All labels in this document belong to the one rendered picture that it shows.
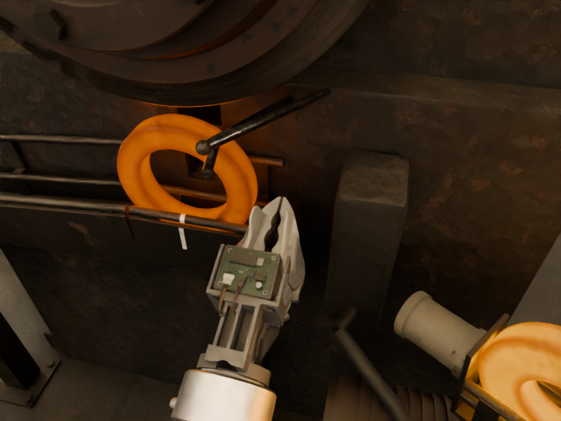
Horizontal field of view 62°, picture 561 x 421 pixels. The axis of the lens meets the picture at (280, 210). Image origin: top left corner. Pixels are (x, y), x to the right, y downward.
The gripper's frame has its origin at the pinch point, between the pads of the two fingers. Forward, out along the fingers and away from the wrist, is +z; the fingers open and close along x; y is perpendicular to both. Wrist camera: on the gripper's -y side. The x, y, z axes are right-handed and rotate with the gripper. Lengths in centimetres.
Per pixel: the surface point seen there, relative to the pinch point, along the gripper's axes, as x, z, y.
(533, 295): -63, 35, -90
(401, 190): -13.4, 2.8, 3.9
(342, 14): -5.4, 6.8, 22.6
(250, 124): 2.0, 0.8, 14.5
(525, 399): -28.2, -15.1, -2.5
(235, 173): 5.7, 2.2, 3.2
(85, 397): 50, -22, -72
